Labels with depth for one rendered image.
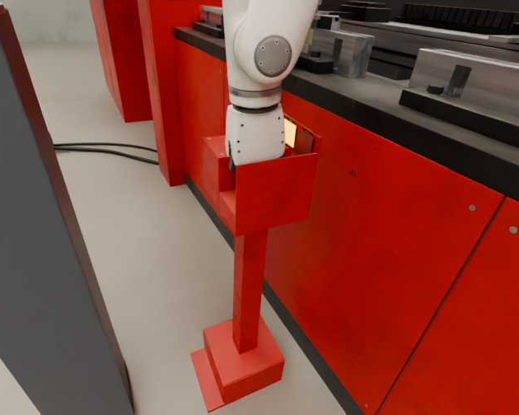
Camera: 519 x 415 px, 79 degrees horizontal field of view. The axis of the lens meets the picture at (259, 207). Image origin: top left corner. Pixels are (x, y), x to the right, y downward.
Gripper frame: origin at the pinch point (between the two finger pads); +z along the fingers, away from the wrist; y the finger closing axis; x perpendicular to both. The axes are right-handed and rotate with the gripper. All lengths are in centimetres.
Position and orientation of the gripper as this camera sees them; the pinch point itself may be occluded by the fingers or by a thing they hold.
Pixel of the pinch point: (257, 182)
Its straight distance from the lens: 61.4
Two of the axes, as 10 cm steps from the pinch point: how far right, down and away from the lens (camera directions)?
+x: 4.2, 5.3, -7.3
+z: 0.2, 8.0, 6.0
